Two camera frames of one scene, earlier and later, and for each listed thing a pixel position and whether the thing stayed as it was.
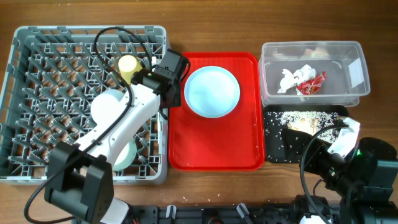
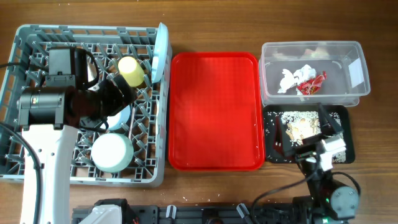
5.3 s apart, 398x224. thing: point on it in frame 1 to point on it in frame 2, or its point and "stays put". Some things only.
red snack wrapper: (311, 86) stays put
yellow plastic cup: (127, 65) stays put
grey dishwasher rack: (53, 75) stays put
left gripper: (176, 101) to (117, 101)
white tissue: (290, 79) stays put
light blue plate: (212, 92) to (160, 51)
